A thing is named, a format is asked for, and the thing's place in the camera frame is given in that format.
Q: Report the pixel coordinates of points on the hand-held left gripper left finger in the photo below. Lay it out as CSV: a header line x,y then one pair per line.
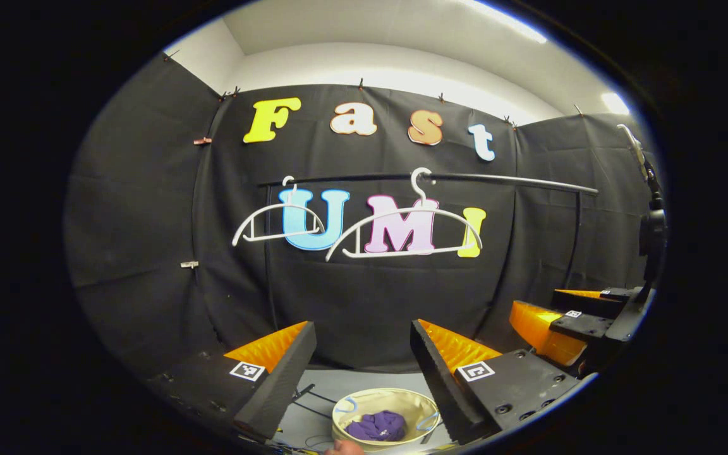
x,y
285,385

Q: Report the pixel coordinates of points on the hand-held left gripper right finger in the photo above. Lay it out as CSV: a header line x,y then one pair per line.
x,y
440,385

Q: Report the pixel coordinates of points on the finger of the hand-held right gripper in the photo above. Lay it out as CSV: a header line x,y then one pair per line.
x,y
585,303
582,325

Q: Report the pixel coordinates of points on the cream laundry hamper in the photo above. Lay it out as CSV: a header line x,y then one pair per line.
x,y
389,399

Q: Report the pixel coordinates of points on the white clothes hanger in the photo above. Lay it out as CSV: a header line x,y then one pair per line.
x,y
402,210
275,208

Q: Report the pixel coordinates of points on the black clothes rack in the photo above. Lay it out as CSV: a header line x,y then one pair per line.
x,y
515,181

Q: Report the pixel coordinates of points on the silver clip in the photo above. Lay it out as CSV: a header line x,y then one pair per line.
x,y
189,265

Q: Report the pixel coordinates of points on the pink clip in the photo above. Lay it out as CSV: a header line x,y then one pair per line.
x,y
202,141

